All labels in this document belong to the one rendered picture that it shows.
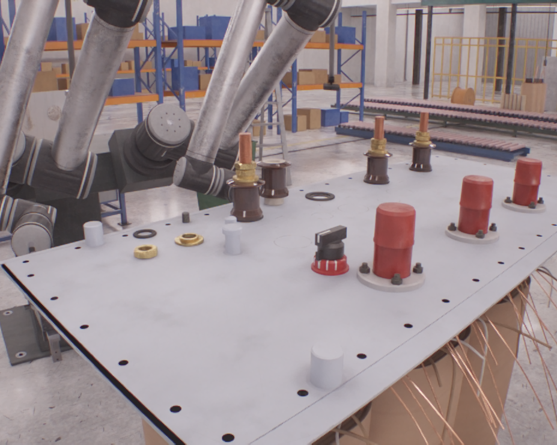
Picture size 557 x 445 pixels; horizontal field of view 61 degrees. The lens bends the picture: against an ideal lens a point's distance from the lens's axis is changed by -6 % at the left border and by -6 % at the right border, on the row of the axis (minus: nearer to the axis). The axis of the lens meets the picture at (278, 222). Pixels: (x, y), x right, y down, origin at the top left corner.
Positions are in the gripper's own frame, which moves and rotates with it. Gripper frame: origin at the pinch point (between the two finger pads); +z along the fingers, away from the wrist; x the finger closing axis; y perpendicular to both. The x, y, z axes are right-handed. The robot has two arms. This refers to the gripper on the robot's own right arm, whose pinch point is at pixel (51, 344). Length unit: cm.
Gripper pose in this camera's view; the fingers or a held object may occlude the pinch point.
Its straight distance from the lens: 162.5
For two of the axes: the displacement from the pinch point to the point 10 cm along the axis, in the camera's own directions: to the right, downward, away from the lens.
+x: 5.7, 2.6, -7.8
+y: -8.2, 1.8, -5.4
